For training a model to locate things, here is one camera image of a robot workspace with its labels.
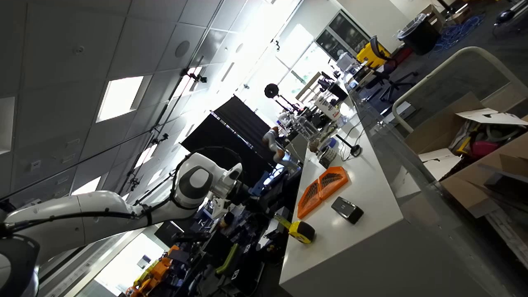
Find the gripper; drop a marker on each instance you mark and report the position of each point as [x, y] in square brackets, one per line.
[247, 194]

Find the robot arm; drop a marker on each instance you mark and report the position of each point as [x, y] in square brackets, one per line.
[103, 214]

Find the white orange robot arm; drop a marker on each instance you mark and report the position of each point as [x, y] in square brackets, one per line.
[274, 144]

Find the yellow black measuring tape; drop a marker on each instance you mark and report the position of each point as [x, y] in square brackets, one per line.
[304, 232]

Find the black backdrop screen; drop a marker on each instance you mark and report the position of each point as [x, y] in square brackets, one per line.
[231, 136]

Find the orange drill bit case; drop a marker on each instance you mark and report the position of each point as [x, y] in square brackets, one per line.
[324, 185]

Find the black calculator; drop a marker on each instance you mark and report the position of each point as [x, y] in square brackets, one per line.
[328, 156]

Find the small black box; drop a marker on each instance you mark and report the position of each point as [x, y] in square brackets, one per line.
[347, 209]

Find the black round lamp on stand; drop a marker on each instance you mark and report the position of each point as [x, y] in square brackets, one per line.
[271, 90]

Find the black desk microphone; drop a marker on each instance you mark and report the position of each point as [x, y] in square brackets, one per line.
[354, 150]

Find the orange machine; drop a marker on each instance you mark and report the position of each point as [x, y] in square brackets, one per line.
[154, 272]

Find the yellow bin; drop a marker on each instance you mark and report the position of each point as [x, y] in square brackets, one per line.
[369, 54]

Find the glass door cabinet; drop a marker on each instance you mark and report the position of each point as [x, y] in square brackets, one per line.
[344, 35]

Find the black office chair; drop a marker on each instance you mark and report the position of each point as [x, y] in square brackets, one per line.
[387, 70]

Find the open cardboard box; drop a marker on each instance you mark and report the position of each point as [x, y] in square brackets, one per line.
[441, 128]

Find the black trash bin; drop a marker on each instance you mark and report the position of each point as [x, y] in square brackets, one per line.
[420, 35]

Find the white tubular frame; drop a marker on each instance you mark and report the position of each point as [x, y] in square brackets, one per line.
[453, 57]

